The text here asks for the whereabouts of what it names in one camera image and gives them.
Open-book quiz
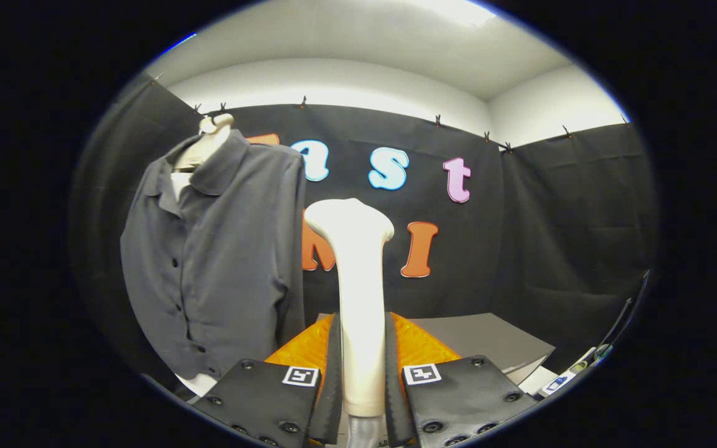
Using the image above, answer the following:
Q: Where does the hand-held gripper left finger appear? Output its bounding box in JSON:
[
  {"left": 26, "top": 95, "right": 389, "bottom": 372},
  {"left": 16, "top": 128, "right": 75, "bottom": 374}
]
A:
[{"left": 192, "top": 313, "right": 343, "bottom": 448}]

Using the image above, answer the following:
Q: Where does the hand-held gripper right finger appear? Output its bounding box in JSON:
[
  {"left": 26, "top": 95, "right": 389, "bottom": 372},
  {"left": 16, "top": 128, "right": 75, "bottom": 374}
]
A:
[{"left": 385, "top": 312, "right": 540, "bottom": 448}]

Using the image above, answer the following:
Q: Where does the dark grey button shirt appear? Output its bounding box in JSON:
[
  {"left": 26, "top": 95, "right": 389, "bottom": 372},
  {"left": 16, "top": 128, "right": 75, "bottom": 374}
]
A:
[{"left": 119, "top": 129, "right": 307, "bottom": 381}]

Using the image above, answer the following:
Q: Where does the cream clothes hanger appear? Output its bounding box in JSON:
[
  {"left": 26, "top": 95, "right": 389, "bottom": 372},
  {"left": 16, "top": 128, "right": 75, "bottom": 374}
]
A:
[{"left": 173, "top": 113, "right": 235, "bottom": 172}]

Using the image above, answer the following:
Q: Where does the grey drawer cabinet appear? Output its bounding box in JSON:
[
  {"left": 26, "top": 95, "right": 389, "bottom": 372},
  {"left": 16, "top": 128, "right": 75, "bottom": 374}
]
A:
[{"left": 408, "top": 312, "right": 556, "bottom": 385}]

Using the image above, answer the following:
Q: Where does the small white side table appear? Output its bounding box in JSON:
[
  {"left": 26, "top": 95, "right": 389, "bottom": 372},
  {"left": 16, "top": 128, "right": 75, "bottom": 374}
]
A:
[{"left": 536, "top": 358, "right": 599, "bottom": 399}]

